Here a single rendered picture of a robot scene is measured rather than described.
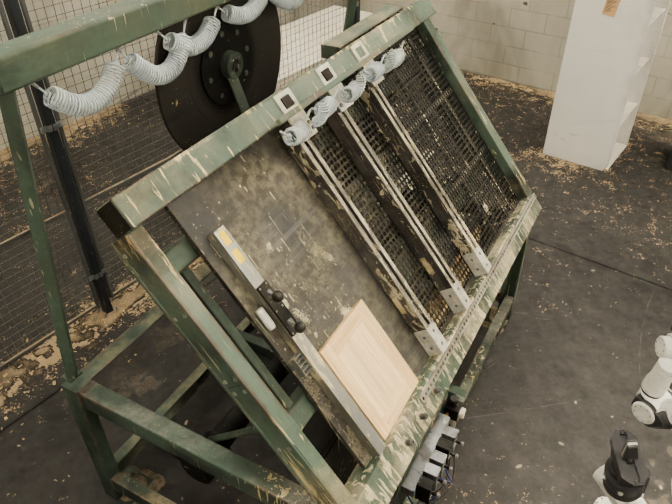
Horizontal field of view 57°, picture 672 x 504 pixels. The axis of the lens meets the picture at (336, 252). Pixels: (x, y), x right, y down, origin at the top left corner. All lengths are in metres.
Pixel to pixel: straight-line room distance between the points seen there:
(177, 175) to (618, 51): 4.31
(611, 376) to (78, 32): 3.24
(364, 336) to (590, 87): 3.89
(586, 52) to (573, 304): 2.24
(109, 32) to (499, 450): 2.63
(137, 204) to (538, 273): 3.30
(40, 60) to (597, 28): 4.48
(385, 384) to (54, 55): 1.52
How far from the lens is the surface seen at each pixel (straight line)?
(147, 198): 1.80
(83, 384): 2.80
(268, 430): 1.99
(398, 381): 2.39
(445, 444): 2.47
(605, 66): 5.65
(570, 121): 5.88
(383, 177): 2.55
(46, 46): 1.94
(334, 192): 2.31
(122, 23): 2.12
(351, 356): 2.23
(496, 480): 3.35
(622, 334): 4.26
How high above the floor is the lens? 2.75
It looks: 37 degrees down
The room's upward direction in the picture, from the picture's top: 1 degrees counter-clockwise
